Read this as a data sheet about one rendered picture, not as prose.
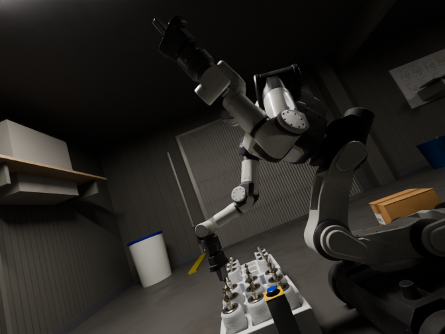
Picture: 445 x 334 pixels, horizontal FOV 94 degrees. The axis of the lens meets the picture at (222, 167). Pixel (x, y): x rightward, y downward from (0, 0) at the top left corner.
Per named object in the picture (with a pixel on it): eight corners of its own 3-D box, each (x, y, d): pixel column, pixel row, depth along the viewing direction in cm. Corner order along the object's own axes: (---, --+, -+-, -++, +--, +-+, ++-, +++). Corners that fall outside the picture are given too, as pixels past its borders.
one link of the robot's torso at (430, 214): (438, 234, 90) (421, 206, 92) (495, 242, 70) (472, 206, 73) (395, 252, 89) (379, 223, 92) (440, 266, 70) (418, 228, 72)
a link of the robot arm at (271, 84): (299, 106, 70) (290, 84, 78) (300, 81, 63) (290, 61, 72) (265, 114, 72) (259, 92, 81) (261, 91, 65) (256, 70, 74)
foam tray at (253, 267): (279, 275, 170) (270, 253, 174) (292, 295, 132) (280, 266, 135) (235, 293, 170) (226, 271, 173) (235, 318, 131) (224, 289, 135)
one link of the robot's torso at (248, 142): (310, 135, 113) (249, 111, 118) (347, 87, 82) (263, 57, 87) (296, 181, 101) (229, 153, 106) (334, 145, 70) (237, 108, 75)
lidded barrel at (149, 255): (179, 267, 379) (166, 228, 393) (169, 279, 319) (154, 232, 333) (148, 279, 378) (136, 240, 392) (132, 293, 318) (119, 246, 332)
